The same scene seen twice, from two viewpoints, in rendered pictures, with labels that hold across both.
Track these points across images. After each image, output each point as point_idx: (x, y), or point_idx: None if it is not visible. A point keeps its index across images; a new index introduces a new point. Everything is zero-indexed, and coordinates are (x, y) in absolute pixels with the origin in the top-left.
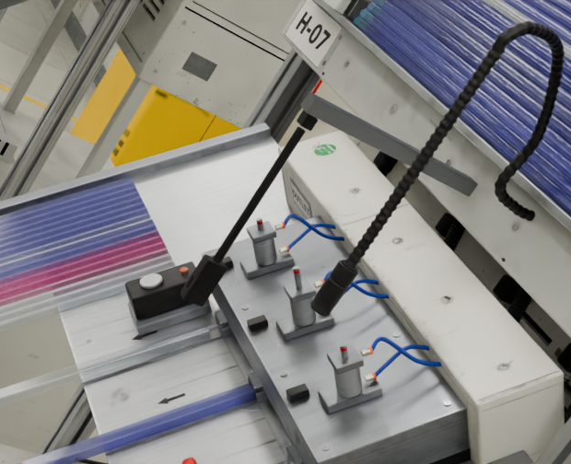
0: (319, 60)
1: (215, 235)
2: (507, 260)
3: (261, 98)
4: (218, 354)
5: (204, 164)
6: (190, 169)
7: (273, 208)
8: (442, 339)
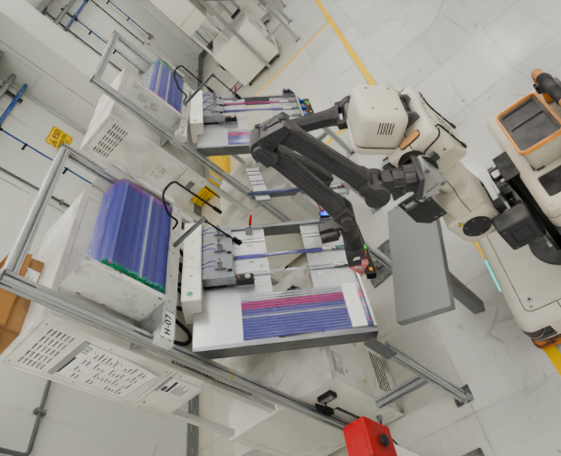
0: (173, 315)
1: (226, 308)
2: (179, 232)
3: (188, 358)
4: (238, 270)
5: (218, 342)
6: (223, 340)
7: (207, 313)
8: (198, 233)
